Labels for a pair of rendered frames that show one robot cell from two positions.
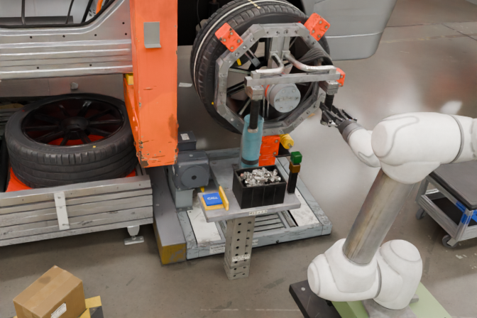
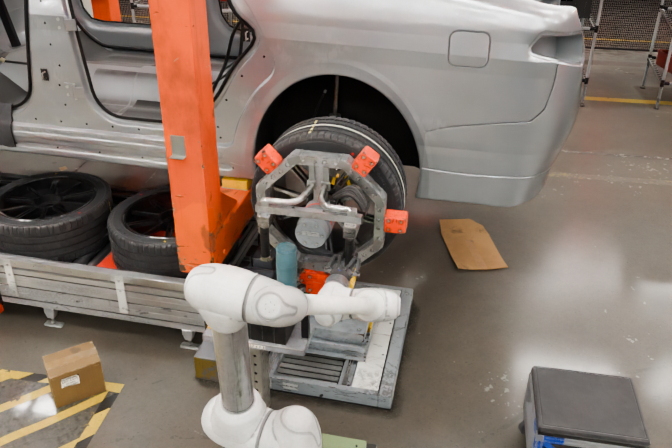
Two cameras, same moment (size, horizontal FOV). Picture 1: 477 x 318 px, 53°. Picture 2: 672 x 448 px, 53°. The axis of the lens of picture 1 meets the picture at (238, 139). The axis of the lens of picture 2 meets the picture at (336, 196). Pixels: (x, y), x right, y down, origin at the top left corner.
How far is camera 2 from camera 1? 1.59 m
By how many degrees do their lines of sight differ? 28
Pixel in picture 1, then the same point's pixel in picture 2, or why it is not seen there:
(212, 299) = not seen: hidden behind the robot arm
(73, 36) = not seen: hidden behind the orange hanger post
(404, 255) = (286, 421)
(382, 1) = (523, 139)
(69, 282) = (89, 359)
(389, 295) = not seen: outside the picture
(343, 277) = (215, 419)
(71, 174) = (140, 262)
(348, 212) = (438, 394)
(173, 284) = (190, 398)
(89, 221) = (145, 312)
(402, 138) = (191, 284)
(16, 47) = (125, 136)
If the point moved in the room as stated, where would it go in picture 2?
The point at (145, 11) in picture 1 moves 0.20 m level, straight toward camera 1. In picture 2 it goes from (171, 125) to (142, 144)
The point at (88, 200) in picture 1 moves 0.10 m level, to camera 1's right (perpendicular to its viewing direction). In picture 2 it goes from (143, 291) to (158, 298)
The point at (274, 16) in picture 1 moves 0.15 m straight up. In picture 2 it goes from (322, 144) to (322, 109)
